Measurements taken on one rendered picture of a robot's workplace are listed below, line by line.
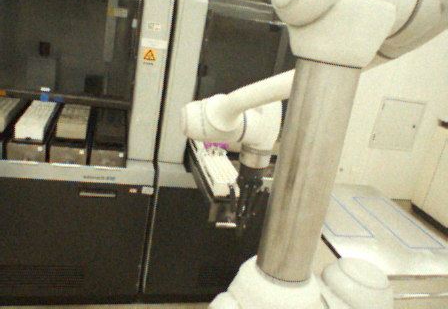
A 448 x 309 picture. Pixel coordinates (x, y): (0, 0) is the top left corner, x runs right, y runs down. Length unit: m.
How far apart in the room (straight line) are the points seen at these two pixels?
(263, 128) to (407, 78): 2.58
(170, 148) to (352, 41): 1.28
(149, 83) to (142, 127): 0.19
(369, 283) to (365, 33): 0.47
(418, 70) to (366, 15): 3.03
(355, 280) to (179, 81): 1.12
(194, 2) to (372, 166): 2.44
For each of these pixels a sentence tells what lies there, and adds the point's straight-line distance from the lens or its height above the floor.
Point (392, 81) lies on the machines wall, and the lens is 3.51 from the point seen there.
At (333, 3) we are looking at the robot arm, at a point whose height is 1.44.
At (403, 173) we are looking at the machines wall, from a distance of 3.89.
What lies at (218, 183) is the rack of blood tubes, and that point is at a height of 0.86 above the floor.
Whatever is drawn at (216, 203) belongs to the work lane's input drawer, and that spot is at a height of 0.81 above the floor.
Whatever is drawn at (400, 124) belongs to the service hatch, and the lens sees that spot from 3.67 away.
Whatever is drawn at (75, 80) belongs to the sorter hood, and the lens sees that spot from 1.67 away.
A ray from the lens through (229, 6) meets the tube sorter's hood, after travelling 1.74.
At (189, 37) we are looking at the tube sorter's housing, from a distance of 1.67.
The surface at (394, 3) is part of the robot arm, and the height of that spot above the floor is 1.46.
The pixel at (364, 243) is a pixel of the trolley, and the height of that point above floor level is 0.82.
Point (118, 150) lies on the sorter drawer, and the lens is 1.67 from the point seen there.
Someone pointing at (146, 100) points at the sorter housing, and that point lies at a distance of 1.70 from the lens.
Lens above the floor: 1.41
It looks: 18 degrees down
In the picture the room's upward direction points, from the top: 10 degrees clockwise
